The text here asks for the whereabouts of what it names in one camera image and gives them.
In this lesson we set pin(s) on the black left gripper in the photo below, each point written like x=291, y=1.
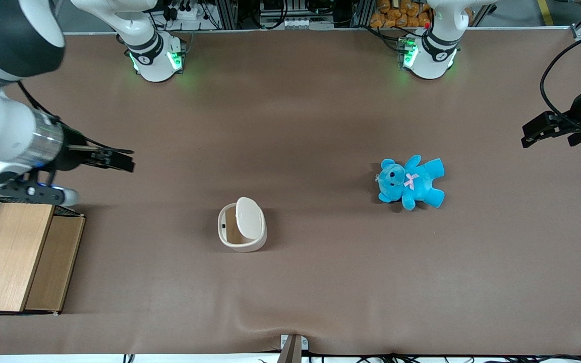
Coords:
x=579, y=109

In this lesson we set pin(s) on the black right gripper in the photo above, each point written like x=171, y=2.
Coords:
x=74, y=150

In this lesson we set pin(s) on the white trash can lid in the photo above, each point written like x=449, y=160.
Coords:
x=249, y=218

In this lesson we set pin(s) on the white square trash can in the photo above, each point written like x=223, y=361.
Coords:
x=245, y=247

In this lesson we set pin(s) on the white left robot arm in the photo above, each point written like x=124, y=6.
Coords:
x=434, y=53

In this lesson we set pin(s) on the wooden two-tier shelf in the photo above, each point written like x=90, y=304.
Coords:
x=8, y=257

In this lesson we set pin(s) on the blue teddy bear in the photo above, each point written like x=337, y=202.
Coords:
x=419, y=184

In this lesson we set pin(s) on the white power strip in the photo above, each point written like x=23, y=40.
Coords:
x=189, y=12

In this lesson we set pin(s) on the orange plush toys pile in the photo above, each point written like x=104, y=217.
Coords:
x=396, y=15

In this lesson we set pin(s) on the white terminal block row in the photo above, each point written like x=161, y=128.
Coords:
x=295, y=23

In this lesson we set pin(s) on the brown table cover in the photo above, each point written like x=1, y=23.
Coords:
x=321, y=282

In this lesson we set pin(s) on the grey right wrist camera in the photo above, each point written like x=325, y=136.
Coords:
x=33, y=192

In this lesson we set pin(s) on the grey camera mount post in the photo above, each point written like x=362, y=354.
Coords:
x=293, y=350

